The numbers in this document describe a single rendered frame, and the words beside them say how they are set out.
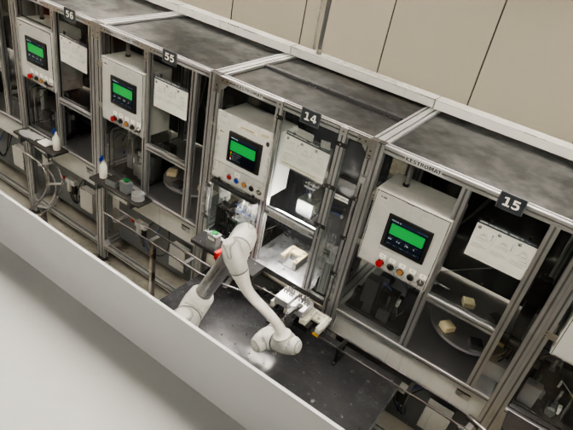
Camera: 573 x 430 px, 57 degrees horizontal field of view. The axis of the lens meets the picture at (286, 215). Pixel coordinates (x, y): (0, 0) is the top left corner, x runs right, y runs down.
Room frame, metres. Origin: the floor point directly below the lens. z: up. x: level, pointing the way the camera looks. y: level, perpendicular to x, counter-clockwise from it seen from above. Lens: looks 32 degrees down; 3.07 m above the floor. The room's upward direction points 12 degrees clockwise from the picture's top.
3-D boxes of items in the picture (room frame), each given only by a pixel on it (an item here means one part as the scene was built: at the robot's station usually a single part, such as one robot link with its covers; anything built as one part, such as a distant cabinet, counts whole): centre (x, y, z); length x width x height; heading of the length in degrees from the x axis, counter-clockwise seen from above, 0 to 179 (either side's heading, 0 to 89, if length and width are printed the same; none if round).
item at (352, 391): (2.11, 0.03, 0.66); 1.50 x 1.06 x 0.04; 61
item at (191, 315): (2.14, 0.45, 0.85); 0.18 x 0.16 x 0.22; 174
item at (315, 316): (2.43, -0.20, 0.84); 0.36 x 0.14 x 0.10; 61
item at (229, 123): (2.98, 0.29, 1.60); 0.42 x 0.29 x 0.46; 61
